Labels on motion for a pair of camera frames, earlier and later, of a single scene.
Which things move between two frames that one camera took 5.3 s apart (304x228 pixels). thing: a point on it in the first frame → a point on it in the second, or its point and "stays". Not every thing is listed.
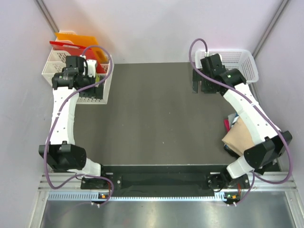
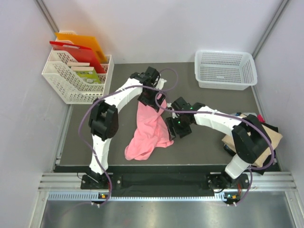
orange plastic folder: (89, 42) stays
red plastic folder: (75, 50) stays
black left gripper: (83, 74) → (151, 103)
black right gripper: (197, 77) → (171, 122)
